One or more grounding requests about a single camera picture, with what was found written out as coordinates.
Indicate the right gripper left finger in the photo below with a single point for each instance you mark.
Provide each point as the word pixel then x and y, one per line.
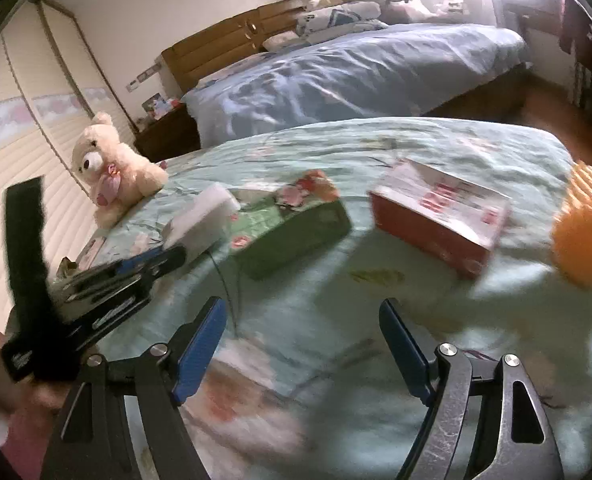
pixel 91 438

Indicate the green floral carton box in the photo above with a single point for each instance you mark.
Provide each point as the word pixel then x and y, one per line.
pixel 288 223

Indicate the white patterned pillow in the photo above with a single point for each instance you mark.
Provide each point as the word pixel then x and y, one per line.
pixel 332 16

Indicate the teal floral bed quilt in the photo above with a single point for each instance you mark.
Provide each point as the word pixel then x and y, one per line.
pixel 303 385

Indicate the blue bed duvet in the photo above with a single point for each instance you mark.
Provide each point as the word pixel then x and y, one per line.
pixel 399 71

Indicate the dark wooden nightstand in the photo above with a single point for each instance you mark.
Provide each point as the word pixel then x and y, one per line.
pixel 173 135

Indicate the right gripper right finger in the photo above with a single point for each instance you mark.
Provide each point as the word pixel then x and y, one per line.
pixel 513 437

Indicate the hanging dark coat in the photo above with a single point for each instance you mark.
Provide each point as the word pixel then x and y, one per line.
pixel 575 35

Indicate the red white carton box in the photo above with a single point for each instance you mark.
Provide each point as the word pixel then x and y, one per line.
pixel 453 219

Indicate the white tissue pack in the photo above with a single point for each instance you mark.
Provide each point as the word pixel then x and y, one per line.
pixel 201 224

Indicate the cream teddy bear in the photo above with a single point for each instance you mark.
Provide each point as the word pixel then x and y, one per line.
pixel 117 176

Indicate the orange foam fruit net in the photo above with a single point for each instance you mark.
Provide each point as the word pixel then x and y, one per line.
pixel 572 228

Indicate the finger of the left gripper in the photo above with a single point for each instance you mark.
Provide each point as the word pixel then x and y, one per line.
pixel 155 261
pixel 88 289

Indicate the wooden headboard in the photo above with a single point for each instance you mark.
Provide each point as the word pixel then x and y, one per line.
pixel 229 41

